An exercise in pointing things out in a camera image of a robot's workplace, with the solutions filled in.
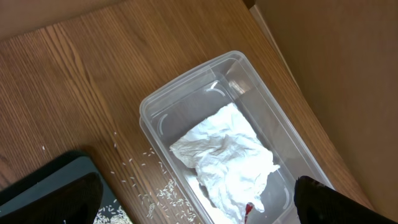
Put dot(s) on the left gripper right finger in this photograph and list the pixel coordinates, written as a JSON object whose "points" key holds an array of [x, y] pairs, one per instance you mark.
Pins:
{"points": [[317, 203]]}

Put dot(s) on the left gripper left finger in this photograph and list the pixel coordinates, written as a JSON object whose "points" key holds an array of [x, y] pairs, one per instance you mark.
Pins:
{"points": [[76, 202]]}

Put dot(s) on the pile of white rice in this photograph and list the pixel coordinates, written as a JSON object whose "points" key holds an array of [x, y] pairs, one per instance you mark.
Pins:
{"points": [[112, 213]]}

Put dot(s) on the red snack wrapper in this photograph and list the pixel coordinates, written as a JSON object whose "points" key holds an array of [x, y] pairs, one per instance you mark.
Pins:
{"points": [[249, 207]]}

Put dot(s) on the white napkin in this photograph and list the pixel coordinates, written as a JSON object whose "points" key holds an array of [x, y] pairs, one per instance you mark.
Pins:
{"points": [[230, 161]]}

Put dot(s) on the black tray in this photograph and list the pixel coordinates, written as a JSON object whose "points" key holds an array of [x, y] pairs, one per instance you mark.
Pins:
{"points": [[57, 173]]}

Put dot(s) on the clear plastic bin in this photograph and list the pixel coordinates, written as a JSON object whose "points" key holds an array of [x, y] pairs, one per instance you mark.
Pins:
{"points": [[172, 110]]}

